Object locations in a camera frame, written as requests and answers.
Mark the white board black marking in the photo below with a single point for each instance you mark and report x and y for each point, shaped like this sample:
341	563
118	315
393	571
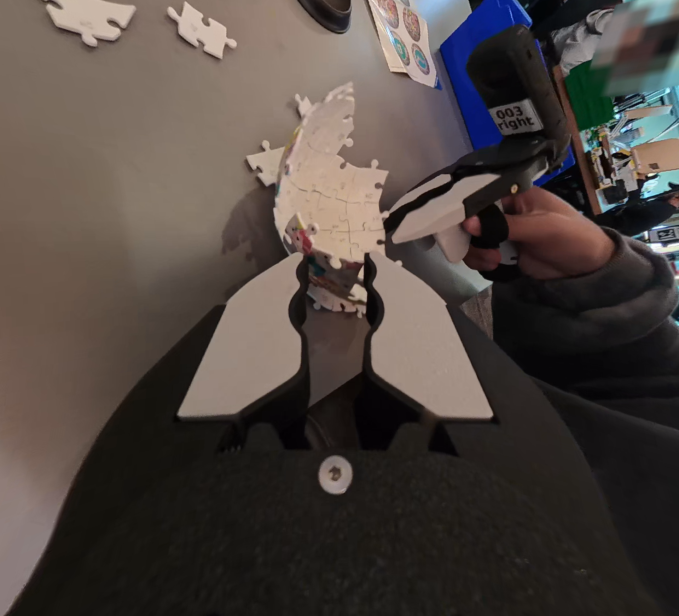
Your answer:
666	235

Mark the partly built puzzle ball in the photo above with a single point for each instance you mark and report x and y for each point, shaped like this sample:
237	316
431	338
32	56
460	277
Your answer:
334	192

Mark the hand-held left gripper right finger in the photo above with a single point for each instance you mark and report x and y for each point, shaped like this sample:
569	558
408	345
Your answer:
429	356

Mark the person's right forearm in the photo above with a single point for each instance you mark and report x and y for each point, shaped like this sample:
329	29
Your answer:
583	319

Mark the cluttered wooden shelf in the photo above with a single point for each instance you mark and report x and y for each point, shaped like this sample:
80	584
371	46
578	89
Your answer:
610	149

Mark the person's right hand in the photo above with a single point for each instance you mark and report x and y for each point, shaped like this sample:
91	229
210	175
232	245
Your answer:
557	239

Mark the blue plastic bin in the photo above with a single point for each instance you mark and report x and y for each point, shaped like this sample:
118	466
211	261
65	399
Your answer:
467	96

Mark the printed puzzle instruction sheet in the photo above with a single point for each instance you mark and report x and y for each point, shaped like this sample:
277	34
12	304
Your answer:
398	17

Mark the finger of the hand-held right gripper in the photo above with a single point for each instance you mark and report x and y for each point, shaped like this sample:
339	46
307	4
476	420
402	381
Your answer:
424	194
424	223

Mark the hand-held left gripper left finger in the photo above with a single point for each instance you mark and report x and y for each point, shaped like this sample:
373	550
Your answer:
249	356

